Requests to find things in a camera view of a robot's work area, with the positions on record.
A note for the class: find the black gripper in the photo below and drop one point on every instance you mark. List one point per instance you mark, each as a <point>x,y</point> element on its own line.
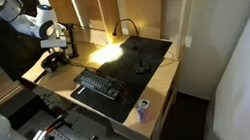
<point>58,51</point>

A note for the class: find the black curved computer monitor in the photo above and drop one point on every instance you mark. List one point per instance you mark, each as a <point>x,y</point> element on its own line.
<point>4,52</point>

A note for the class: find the black red computer mouse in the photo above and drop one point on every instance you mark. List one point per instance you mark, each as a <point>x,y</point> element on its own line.
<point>126,96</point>

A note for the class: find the black grey mechanical keyboard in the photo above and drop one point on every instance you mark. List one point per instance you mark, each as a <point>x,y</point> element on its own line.
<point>100,83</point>

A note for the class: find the black gooseneck desk lamp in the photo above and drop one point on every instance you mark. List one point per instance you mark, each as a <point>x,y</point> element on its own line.
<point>141,69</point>

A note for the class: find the black desk mat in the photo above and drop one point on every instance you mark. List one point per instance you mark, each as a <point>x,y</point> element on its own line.
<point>149,52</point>

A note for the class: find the light wooden shelf unit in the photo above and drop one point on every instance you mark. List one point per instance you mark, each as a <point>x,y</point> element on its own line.
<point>145,9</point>

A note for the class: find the pink soda can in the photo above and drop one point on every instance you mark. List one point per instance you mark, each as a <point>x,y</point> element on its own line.
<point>143,112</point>

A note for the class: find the light wooden desk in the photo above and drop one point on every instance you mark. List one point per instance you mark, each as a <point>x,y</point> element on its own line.
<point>135,135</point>

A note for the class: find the white wall outlet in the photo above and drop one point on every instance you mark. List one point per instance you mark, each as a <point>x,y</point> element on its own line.
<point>188,41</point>

